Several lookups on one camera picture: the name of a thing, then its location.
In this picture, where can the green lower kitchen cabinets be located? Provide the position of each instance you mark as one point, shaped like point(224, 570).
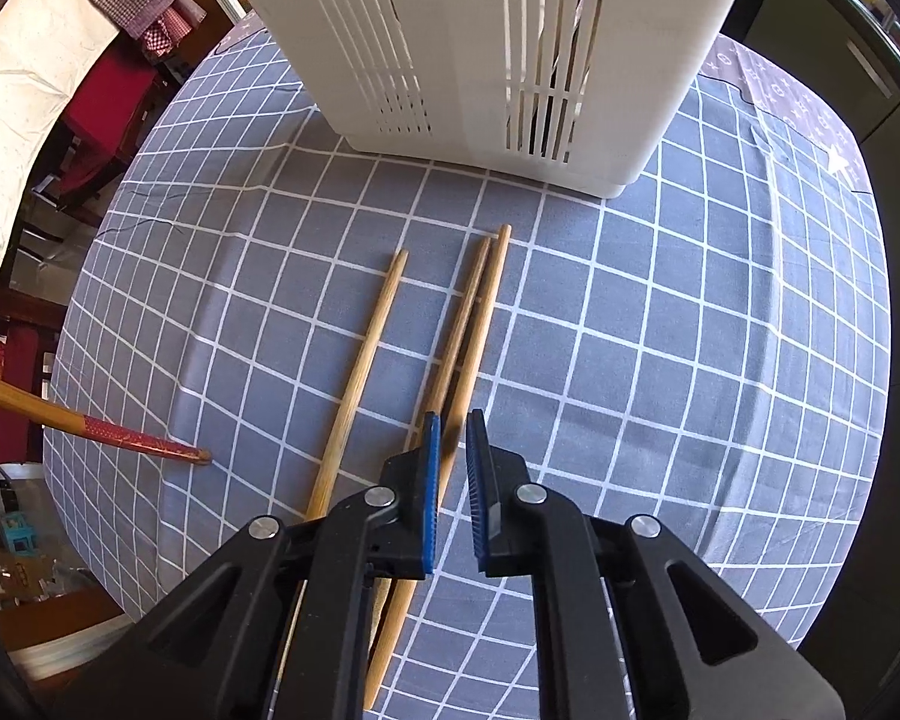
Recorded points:
point(855, 75)

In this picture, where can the red chair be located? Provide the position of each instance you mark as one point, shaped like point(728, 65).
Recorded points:
point(101, 127)

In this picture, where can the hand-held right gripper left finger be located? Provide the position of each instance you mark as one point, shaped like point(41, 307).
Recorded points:
point(429, 495)

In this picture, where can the light bamboo chopstick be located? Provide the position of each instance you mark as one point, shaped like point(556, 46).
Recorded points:
point(457, 322)
point(360, 375)
point(484, 322)

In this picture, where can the red wooden chopstick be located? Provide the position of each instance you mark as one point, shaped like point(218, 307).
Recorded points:
point(120, 435)

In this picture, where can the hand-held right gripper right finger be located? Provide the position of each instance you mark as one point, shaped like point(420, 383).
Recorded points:
point(478, 495)

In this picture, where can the grey patterned cloth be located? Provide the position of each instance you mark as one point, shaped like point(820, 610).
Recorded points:
point(787, 97)

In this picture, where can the blue checked tablecloth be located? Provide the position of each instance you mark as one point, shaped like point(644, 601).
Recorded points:
point(645, 390)

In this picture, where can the white hanging cloth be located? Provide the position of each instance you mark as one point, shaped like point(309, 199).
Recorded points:
point(22, 112)

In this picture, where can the white plastic utensil holder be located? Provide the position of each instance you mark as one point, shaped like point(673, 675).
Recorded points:
point(465, 75)

